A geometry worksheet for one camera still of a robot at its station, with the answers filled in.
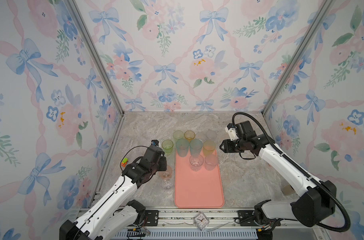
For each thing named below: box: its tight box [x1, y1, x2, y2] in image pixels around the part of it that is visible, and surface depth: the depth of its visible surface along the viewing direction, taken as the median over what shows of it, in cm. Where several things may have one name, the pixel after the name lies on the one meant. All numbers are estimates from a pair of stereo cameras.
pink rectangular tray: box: [174, 150, 225, 209], surface depth 84 cm
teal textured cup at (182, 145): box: [176, 138, 190, 158], surface depth 97 cm
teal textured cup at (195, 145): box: [189, 138, 203, 157], surface depth 92 cm
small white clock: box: [193, 211, 210, 231], surface depth 73 cm
